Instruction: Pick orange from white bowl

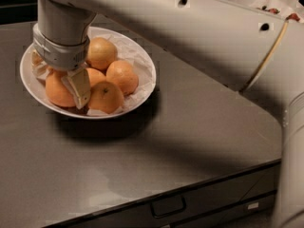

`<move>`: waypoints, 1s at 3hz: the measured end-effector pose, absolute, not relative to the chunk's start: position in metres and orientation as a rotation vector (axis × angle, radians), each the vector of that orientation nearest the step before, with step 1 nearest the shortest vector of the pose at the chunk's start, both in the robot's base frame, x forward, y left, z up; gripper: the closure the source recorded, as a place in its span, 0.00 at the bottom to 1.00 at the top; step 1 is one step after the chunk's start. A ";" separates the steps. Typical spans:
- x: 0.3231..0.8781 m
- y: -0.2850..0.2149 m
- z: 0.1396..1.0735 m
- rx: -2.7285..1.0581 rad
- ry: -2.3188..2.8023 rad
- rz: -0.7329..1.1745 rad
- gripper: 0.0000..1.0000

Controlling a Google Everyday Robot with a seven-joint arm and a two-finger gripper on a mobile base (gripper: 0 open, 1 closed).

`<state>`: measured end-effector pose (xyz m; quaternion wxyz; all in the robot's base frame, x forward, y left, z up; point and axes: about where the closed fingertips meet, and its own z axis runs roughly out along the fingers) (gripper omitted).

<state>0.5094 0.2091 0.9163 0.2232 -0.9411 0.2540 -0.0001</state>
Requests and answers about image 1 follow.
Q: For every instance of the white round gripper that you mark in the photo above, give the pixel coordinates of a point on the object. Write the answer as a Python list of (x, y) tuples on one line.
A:
[(60, 53)]

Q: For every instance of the large orange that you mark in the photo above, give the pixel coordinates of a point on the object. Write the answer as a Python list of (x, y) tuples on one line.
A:
[(56, 91)]

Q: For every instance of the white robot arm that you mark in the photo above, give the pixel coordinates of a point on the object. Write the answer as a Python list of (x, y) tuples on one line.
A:
[(250, 51)]

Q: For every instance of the white bowl with oranges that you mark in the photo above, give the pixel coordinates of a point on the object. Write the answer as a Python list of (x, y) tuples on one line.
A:
[(142, 76)]

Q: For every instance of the white paper bowl liner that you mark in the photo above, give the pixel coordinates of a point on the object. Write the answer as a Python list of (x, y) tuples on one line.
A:
[(136, 51)]

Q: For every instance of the orange at back left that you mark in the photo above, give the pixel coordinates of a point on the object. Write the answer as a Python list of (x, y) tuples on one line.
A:
[(36, 58)]

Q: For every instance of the small orange in middle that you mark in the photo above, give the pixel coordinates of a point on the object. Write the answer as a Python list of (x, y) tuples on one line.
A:
[(95, 76)]

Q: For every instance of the orange at back centre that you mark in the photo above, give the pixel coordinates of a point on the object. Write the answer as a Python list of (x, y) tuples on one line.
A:
[(101, 53)]

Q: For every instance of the orange at front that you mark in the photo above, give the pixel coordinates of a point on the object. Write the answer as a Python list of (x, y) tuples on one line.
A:
[(106, 97)]

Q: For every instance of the orange at right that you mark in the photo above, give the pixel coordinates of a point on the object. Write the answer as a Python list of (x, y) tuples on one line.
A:
[(121, 73)]

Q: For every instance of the strawberries on paper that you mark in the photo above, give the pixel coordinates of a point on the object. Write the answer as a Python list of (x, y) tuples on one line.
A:
[(286, 15)]

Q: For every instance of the dark drawer with handle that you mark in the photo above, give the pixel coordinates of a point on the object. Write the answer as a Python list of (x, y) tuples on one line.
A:
[(204, 204)]

